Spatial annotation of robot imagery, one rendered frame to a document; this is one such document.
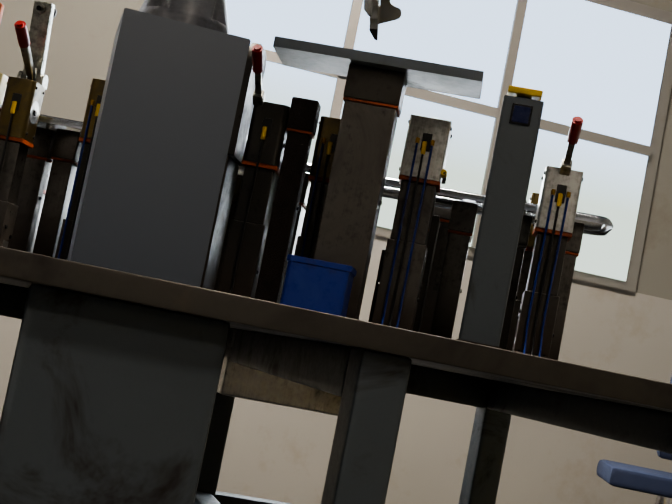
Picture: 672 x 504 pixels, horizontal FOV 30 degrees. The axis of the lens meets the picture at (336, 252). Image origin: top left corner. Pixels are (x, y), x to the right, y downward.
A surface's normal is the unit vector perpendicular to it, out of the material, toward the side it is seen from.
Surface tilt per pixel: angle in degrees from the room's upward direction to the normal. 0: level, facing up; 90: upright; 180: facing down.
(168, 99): 90
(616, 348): 90
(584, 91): 90
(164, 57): 90
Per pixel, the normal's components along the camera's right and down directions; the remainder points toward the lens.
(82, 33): 0.24, -0.04
